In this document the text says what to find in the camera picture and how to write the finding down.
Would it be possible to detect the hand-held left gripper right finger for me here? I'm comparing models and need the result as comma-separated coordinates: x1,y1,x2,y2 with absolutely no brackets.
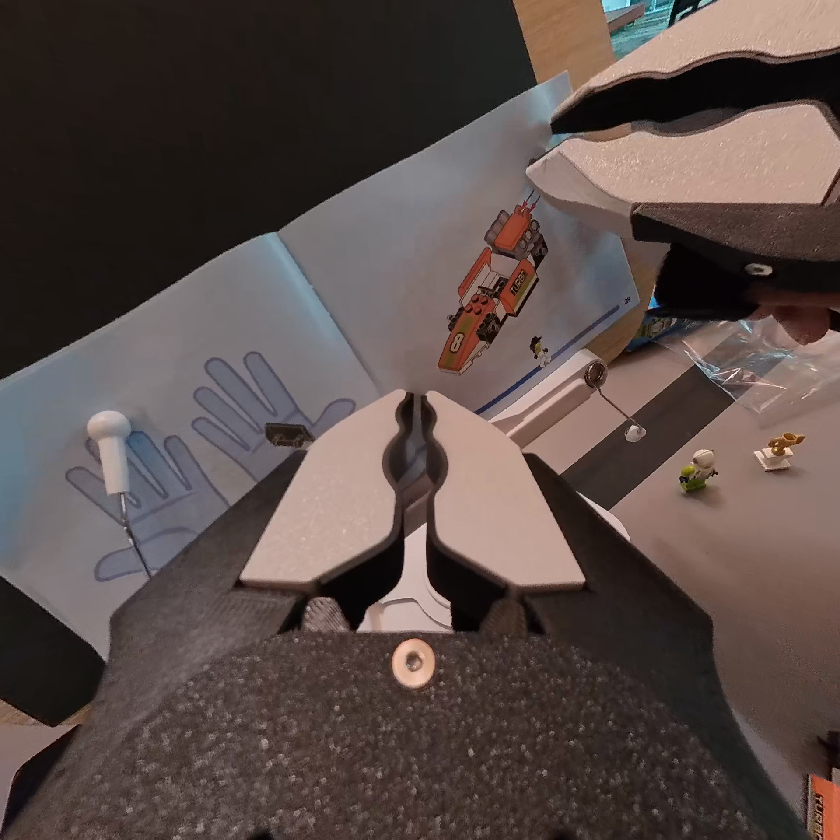
419,390,588,615

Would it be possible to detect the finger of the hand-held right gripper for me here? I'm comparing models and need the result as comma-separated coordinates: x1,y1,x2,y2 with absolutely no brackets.
525,103,840,240
549,0,840,139

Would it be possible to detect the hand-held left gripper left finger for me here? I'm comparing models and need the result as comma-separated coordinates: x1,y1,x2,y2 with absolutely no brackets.
241,390,417,615

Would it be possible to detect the white book stand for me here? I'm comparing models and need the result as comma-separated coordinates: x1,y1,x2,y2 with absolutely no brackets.
86,355,647,637

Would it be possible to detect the instruction booklet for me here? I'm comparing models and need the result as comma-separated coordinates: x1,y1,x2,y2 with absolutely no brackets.
0,73,644,657

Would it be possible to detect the orange white lego car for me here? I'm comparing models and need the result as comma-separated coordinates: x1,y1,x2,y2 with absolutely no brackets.
804,729,840,840

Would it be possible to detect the clear plastic bag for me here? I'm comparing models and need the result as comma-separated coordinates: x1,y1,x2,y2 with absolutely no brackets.
663,315,840,421

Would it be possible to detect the blue cardboard box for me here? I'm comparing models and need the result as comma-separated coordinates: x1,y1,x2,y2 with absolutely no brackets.
624,309,683,355

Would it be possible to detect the small gold trophy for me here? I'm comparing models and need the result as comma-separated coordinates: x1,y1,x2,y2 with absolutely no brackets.
754,432,807,472

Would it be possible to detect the green minifigure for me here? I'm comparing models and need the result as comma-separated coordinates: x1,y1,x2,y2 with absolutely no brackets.
678,449,720,497

